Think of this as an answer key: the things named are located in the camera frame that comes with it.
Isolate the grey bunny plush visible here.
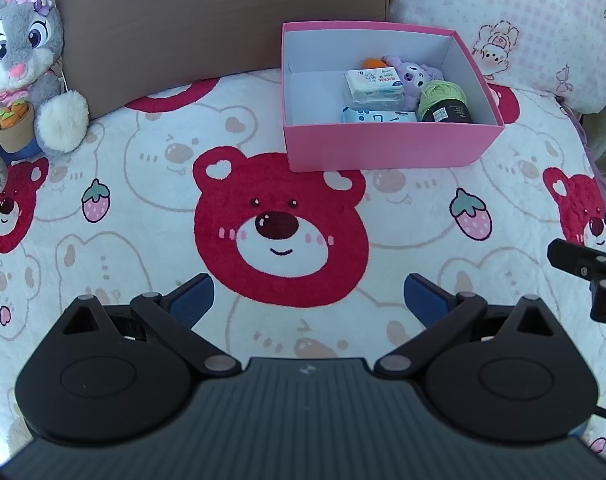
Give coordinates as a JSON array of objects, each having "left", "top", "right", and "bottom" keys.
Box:
[{"left": 0, "top": 0, "right": 90, "bottom": 201}]

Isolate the small white wet wipes pack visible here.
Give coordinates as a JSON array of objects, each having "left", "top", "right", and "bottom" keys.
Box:
[{"left": 344, "top": 67, "right": 405, "bottom": 108}]

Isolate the green yarn ball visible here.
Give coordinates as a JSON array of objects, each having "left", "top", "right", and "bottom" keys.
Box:
[{"left": 416, "top": 80, "right": 472, "bottom": 123}]

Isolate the pink cardboard box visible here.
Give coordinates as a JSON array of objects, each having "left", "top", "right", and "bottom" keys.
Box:
[{"left": 281, "top": 21, "right": 505, "bottom": 173}]

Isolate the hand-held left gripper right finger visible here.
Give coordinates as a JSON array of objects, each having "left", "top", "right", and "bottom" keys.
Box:
[{"left": 374, "top": 272, "right": 556, "bottom": 375}]

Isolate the bear printed blanket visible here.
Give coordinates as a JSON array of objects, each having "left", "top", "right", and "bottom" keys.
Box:
[{"left": 0, "top": 67, "right": 606, "bottom": 461}]

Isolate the purple plush toy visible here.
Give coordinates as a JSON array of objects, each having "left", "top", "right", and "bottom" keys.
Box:
[{"left": 383, "top": 55, "right": 445, "bottom": 111}]

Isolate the pink checked pillow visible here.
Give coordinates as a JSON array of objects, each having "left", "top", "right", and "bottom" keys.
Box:
[{"left": 389, "top": 0, "right": 606, "bottom": 116}]

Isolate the blue white wipes pack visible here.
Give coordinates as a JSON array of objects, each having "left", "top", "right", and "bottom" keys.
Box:
[{"left": 341, "top": 105, "right": 419, "bottom": 124}]

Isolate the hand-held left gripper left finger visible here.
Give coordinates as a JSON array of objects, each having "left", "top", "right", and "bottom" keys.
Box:
[{"left": 60, "top": 272, "right": 242, "bottom": 378}]

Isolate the brown pillow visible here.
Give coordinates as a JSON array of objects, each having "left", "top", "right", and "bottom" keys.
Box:
[{"left": 56, "top": 0, "right": 393, "bottom": 120}]

